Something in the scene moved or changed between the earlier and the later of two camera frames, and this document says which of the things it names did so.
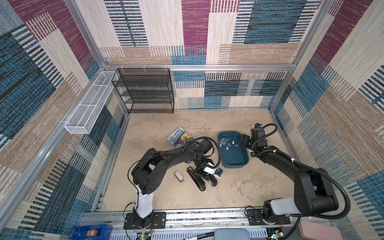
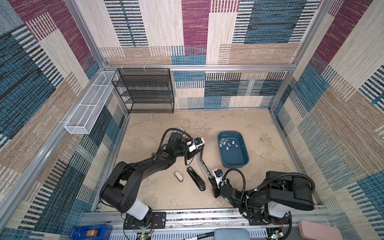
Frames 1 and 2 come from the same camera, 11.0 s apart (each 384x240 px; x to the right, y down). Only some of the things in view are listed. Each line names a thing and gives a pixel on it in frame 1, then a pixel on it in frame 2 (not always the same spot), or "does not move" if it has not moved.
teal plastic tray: (232, 154) does not move
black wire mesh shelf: (144, 89) does not move
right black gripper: (244, 139) → (215, 187)
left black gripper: (197, 171) → (183, 142)
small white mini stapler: (179, 176) does not move
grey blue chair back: (231, 234) does not move
